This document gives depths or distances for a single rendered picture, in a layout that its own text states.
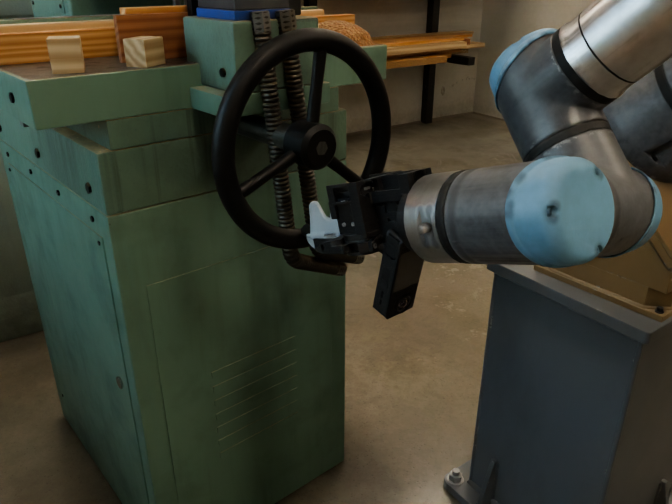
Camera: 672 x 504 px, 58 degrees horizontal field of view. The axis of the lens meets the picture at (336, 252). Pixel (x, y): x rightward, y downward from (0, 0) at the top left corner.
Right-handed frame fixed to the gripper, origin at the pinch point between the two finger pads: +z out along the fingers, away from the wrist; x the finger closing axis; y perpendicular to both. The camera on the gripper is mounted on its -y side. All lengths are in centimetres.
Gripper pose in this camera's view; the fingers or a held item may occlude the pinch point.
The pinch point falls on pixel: (316, 241)
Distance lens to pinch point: 78.2
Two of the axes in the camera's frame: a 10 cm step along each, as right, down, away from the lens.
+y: -2.0, -9.7, -1.6
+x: -7.5, 2.6, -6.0
